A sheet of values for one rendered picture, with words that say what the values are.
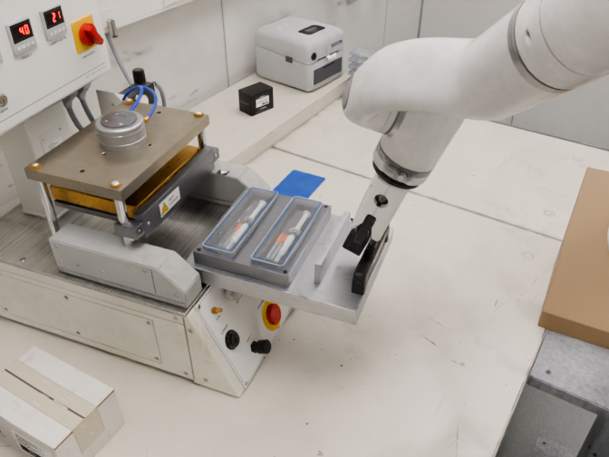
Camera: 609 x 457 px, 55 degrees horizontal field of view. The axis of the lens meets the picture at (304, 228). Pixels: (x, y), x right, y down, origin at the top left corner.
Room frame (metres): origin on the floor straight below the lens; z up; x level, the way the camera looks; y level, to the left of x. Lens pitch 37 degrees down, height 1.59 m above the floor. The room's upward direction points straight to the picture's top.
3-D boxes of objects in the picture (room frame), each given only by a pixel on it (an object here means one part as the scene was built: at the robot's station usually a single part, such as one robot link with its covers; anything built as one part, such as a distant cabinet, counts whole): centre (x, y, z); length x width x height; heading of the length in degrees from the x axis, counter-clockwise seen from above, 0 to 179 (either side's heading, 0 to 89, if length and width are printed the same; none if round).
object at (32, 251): (0.89, 0.34, 0.93); 0.46 x 0.35 x 0.01; 69
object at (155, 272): (0.72, 0.29, 0.96); 0.25 x 0.05 x 0.07; 69
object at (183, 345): (0.89, 0.29, 0.84); 0.53 x 0.37 x 0.17; 69
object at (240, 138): (1.64, 0.18, 0.77); 0.84 x 0.30 x 0.04; 147
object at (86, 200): (0.88, 0.30, 1.07); 0.22 x 0.17 x 0.10; 159
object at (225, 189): (0.98, 0.18, 0.96); 0.26 x 0.05 x 0.07; 69
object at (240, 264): (0.78, 0.07, 0.98); 0.20 x 0.17 x 0.03; 159
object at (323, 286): (0.77, 0.02, 0.97); 0.30 x 0.22 x 0.08; 69
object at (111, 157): (0.91, 0.33, 1.08); 0.31 x 0.24 x 0.13; 159
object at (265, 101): (1.65, 0.15, 0.83); 0.09 x 0.06 x 0.07; 134
